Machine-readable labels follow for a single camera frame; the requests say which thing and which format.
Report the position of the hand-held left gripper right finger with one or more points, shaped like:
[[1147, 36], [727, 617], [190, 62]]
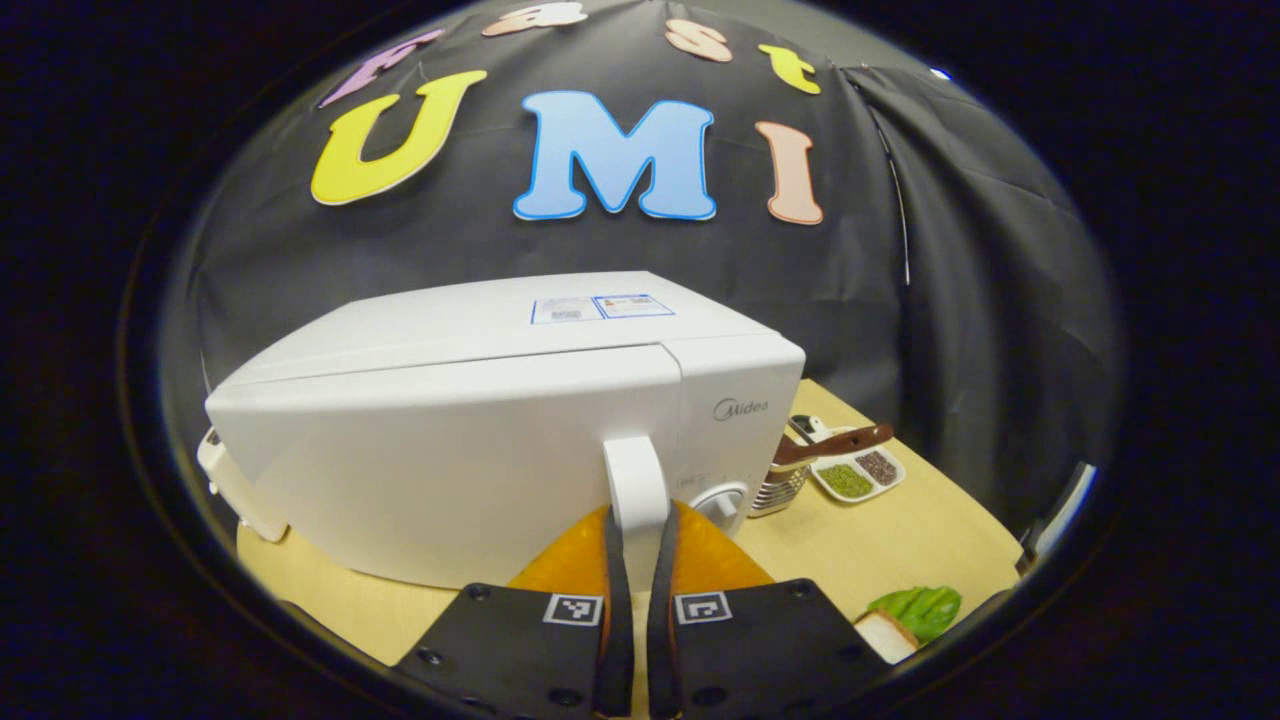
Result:
[[663, 640]]

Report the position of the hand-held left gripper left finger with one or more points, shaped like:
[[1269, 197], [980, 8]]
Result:
[[615, 640]]

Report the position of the white microwave oven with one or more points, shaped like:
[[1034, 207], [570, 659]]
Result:
[[450, 450]]

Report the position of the toy sandwich with green lettuce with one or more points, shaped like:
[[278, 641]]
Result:
[[920, 610]]

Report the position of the white divided grain dish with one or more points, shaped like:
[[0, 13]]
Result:
[[848, 482]]

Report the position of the brown utensil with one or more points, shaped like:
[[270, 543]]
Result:
[[840, 440]]

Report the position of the black backdrop cloth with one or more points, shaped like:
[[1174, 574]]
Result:
[[900, 300]]

